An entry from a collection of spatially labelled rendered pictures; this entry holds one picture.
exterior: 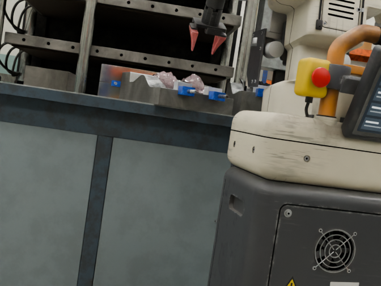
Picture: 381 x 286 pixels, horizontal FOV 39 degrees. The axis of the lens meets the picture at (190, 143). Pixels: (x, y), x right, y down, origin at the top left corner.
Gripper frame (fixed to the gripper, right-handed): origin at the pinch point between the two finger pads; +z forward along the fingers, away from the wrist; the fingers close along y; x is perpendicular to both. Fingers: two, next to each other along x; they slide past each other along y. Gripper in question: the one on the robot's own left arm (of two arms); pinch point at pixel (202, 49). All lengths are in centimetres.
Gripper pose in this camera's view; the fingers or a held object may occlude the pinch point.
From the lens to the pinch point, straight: 178.7
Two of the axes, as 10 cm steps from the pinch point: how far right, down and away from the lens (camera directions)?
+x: 1.5, 5.2, -8.4
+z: -2.4, 8.4, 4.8
